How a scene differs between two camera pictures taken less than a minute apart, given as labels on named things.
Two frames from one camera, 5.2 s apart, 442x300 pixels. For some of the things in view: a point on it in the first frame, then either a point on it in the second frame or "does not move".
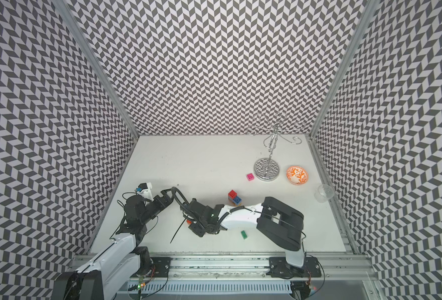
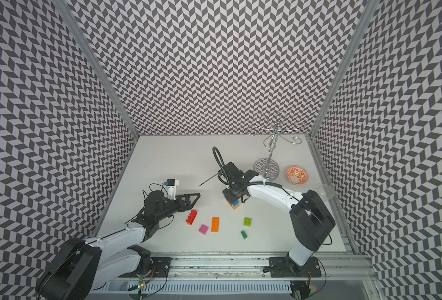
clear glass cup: [323, 192] does not move
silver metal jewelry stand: [267, 169] does not move
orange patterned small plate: [296, 175] does not move
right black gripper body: [199, 228] to [231, 195]
